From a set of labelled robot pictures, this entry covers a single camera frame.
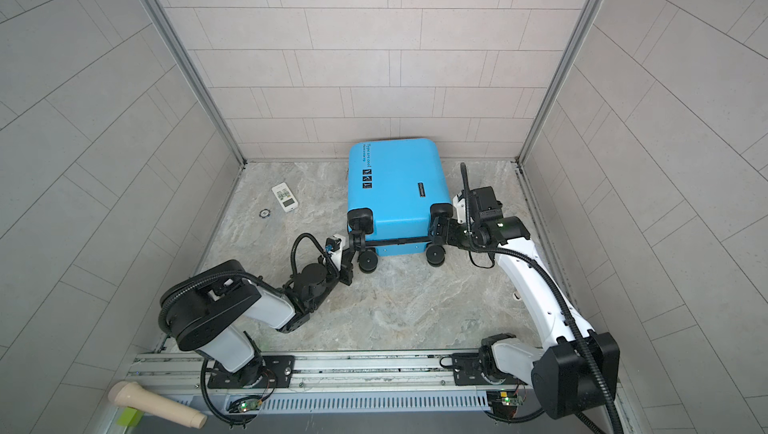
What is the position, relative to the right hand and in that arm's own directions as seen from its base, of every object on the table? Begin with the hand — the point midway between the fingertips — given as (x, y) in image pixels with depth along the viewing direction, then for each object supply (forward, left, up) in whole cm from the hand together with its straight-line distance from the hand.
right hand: (440, 234), depth 78 cm
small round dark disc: (+21, +56, -13) cm, 61 cm away
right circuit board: (-35, -11, -17) cm, 40 cm away
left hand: (+2, +21, -8) cm, 23 cm away
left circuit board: (-33, +46, -11) cm, 57 cm away
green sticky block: (-33, +71, -11) cm, 79 cm away
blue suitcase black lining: (+10, +11, +4) cm, 15 cm away
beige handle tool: (-30, +71, -9) cm, 77 cm away
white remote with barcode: (+26, +50, -12) cm, 57 cm away
